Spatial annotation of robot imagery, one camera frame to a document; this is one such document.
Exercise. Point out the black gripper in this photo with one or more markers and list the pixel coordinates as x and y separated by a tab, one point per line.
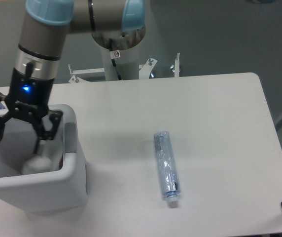
27	100

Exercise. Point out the clear plastic bottle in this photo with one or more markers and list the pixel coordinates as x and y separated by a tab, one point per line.
166	167

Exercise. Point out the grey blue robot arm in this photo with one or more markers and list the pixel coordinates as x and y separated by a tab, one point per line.
45	27

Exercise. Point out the white trash can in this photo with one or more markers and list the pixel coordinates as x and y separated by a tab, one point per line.
53	179

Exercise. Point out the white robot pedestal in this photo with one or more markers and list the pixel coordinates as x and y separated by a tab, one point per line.
120	56

